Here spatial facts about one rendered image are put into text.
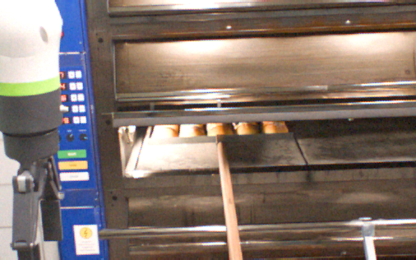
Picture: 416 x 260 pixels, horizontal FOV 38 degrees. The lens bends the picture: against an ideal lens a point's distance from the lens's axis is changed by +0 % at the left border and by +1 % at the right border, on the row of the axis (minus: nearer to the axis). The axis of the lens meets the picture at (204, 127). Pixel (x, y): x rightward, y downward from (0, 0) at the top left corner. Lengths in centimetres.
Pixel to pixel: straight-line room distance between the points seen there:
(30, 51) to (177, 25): 109
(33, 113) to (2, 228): 136
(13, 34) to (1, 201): 136
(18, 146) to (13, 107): 6
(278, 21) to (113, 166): 70
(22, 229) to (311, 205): 137
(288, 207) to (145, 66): 67
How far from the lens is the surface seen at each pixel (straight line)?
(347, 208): 210
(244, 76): 189
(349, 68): 193
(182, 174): 200
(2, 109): 85
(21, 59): 82
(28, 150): 86
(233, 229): 157
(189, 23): 187
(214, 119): 177
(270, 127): 231
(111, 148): 198
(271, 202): 206
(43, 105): 84
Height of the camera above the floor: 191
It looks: 17 degrees down
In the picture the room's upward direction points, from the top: 2 degrees counter-clockwise
